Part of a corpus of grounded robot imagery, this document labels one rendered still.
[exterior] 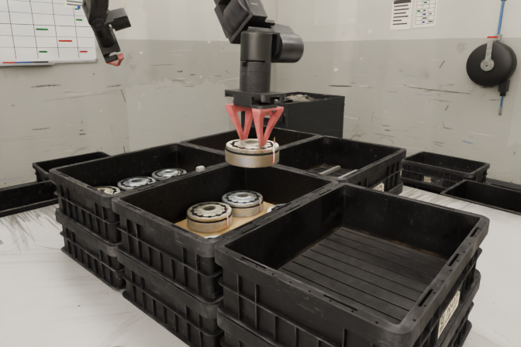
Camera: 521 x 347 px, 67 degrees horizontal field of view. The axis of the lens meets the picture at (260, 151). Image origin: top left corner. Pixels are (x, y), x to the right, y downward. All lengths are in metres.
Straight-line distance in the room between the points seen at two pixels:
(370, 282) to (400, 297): 0.06
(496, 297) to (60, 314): 0.91
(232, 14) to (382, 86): 3.73
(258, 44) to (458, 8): 3.49
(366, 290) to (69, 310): 0.59
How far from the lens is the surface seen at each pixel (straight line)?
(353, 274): 0.75
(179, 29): 4.44
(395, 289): 0.73
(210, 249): 0.62
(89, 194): 0.91
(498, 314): 0.98
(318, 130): 2.69
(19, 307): 1.01
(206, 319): 0.72
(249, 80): 0.71
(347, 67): 4.63
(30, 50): 3.85
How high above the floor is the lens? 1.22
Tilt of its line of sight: 15 degrees down
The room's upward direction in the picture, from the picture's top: straight up
